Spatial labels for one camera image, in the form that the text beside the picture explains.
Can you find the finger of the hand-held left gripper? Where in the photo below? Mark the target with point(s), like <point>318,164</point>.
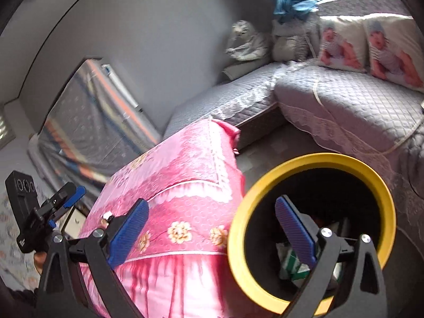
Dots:
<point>78,192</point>
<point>52,224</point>

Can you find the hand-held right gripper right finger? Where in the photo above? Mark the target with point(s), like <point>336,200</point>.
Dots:
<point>294,232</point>

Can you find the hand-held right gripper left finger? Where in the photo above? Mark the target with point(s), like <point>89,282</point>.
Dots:
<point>127,235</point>

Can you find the tall green white carton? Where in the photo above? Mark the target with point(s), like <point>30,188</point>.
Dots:
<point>291,258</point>

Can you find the black bin with yellow rim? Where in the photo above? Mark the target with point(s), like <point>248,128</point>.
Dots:
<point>251,212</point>

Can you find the person's left hand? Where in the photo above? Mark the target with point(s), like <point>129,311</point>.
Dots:
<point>39,259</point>

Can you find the white cabinet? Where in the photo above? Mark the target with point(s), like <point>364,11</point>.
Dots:
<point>74,222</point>

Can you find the striped grey cloth cover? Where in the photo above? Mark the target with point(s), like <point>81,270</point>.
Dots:
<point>92,122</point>

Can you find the white window blind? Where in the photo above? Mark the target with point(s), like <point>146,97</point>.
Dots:
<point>5,126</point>

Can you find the pink floral blanket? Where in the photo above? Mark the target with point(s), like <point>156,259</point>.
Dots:
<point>185,185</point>

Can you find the grey quilted sofa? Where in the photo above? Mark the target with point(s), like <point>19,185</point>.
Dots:
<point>347,106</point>

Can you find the grey bolster pillow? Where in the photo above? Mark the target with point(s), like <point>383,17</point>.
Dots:
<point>238,69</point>

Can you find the grey beige cushion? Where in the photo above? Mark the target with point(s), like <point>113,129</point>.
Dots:
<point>288,44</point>

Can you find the baby print pillow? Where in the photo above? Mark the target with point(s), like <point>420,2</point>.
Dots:
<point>394,56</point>
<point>341,46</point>

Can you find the plastic-wrapped tiger plush toy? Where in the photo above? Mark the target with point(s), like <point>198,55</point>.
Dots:
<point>248,39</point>

